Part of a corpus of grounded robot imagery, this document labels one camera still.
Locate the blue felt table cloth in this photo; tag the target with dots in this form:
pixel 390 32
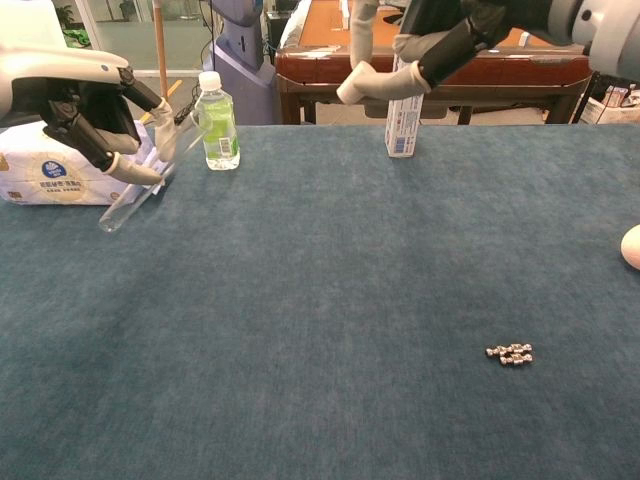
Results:
pixel 320 400

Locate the black tripod stand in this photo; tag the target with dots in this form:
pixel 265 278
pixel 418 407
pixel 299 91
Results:
pixel 582 107

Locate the water bottle green label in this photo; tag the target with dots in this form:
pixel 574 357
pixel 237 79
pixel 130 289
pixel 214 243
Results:
pixel 220 140

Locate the white printed packages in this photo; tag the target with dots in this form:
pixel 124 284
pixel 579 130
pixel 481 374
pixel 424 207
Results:
pixel 612 102

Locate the brown mahjong table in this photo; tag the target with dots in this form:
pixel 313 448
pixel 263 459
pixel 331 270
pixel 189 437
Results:
pixel 310 70

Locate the small metal bead cluster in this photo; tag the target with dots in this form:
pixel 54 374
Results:
pixel 520 357

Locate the wooden pole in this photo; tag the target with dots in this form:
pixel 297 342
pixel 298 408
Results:
pixel 160 50

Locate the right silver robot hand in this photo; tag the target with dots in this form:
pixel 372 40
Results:
pixel 450 45

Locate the white blue toothpaste box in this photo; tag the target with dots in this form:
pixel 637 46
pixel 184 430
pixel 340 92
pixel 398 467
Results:
pixel 402 130

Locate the blue grey machine base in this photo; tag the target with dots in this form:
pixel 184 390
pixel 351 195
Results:
pixel 240 75

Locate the green toy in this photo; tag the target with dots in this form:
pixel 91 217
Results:
pixel 77 40

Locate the pale pink egg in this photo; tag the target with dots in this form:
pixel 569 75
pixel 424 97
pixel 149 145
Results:
pixel 632 247

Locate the transparent glass test tube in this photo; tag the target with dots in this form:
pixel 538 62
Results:
pixel 120 212

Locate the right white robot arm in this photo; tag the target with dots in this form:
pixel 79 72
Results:
pixel 610 40

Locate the white purple tissue pack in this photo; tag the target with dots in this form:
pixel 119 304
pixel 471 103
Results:
pixel 50 180

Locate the white chair wooden legs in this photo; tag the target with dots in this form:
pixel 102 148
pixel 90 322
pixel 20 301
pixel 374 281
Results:
pixel 30 25

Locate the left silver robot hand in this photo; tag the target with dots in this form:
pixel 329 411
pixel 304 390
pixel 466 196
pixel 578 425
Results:
pixel 65 65

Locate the white mahjong tile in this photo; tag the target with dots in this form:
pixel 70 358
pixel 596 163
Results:
pixel 345 9
pixel 524 38

